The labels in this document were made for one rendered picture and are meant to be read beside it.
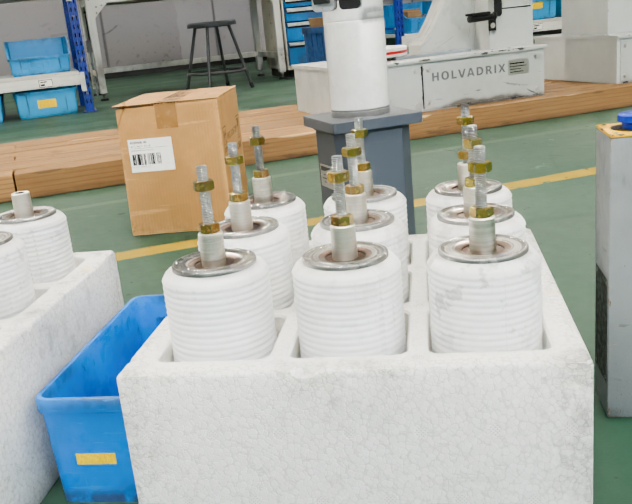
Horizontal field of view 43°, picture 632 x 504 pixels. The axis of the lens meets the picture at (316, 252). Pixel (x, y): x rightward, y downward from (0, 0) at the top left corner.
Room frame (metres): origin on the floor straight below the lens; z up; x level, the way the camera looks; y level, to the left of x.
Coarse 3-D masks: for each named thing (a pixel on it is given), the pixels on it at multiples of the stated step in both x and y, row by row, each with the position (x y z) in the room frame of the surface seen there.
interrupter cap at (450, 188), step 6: (456, 180) 0.92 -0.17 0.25; (486, 180) 0.90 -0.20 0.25; (492, 180) 0.90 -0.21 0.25; (438, 186) 0.89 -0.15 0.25; (444, 186) 0.89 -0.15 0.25; (450, 186) 0.89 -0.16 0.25; (456, 186) 0.90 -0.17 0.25; (492, 186) 0.87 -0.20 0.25; (498, 186) 0.86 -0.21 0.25; (438, 192) 0.87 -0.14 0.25; (444, 192) 0.86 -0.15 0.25; (450, 192) 0.86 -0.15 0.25; (456, 192) 0.86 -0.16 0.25; (462, 192) 0.86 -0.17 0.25; (492, 192) 0.85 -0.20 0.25
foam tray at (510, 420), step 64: (128, 384) 0.62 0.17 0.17; (192, 384) 0.61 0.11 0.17; (256, 384) 0.60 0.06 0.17; (320, 384) 0.59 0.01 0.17; (384, 384) 0.59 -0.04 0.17; (448, 384) 0.58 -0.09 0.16; (512, 384) 0.57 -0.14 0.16; (576, 384) 0.56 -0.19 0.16; (192, 448) 0.61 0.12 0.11; (256, 448) 0.60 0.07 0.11; (320, 448) 0.60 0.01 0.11; (384, 448) 0.59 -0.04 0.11; (448, 448) 0.58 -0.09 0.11; (512, 448) 0.57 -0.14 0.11; (576, 448) 0.56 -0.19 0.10
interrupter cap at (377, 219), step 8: (328, 216) 0.80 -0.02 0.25; (368, 216) 0.80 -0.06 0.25; (376, 216) 0.79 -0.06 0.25; (384, 216) 0.78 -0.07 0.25; (392, 216) 0.78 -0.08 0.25; (320, 224) 0.78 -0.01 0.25; (328, 224) 0.78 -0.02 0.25; (360, 224) 0.77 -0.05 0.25; (368, 224) 0.76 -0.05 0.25; (376, 224) 0.75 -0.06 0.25; (384, 224) 0.76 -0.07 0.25
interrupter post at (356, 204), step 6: (348, 198) 0.78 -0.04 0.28; (354, 198) 0.77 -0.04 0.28; (360, 198) 0.77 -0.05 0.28; (348, 204) 0.78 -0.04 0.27; (354, 204) 0.77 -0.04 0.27; (360, 204) 0.77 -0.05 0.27; (366, 204) 0.78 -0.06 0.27; (348, 210) 0.78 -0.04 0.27; (354, 210) 0.77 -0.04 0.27; (360, 210) 0.77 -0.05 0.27; (366, 210) 0.78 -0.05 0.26; (354, 216) 0.77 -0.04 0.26; (360, 216) 0.77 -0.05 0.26; (366, 216) 0.78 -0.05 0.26; (354, 222) 0.77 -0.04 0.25; (360, 222) 0.77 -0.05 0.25; (366, 222) 0.78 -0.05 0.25
